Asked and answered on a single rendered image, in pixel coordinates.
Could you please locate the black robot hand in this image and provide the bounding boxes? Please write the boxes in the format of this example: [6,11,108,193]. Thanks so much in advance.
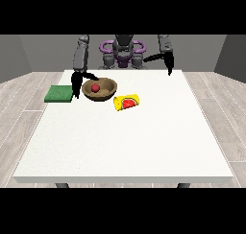
[142,51,176,77]
[70,70,100,100]

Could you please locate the green square pad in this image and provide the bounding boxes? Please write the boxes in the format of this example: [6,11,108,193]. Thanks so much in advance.
[43,84,74,104]

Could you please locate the brown wooden bowl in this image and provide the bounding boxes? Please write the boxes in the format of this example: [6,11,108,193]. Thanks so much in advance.
[81,77,118,103]

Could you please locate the grey robot trunk purple rings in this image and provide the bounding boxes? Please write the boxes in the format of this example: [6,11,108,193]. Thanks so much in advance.
[98,35,149,71]

